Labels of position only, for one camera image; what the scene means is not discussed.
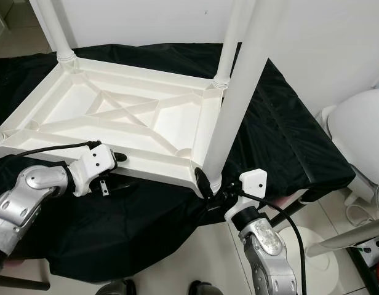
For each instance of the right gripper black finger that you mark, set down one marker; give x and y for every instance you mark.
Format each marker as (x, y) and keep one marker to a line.
(202, 182)

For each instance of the white plastic children table top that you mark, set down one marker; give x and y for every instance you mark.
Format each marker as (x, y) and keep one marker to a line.
(171, 117)

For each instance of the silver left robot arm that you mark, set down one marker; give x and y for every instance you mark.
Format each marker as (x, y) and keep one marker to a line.
(23, 203)

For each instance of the black metal table brace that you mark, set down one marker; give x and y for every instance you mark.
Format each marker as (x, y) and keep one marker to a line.
(288, 212)

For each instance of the dark right robot foot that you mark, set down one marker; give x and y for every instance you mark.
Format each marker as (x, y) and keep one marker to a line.
(205, 289)

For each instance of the dark robot foot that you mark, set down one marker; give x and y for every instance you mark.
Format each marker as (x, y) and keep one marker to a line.
(114, 288)
(205, 289)

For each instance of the black cloth table cover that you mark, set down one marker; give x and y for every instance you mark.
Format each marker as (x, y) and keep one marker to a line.
(300, 135)

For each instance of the dark left robot foot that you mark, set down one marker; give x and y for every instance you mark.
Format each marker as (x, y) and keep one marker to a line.
(114, 288)

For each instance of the white round stand base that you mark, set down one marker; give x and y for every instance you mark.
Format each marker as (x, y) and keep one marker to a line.
(322, 261)

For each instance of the white rounded appliance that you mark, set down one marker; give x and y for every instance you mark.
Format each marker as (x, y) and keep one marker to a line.
(362, 129)

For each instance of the white power strip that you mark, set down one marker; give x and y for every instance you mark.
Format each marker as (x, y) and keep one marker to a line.
(371, 249)

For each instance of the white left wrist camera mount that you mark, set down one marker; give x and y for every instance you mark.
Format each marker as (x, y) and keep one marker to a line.
(94, 161)

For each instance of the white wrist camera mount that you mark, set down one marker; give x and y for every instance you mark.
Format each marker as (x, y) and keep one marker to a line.
(94, 161)
(254, 179)

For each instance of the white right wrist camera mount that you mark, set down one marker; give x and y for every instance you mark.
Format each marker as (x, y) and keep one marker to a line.
(254, 179)

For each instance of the black floor rail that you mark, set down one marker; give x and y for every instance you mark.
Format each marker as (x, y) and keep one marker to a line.
(362, 273)

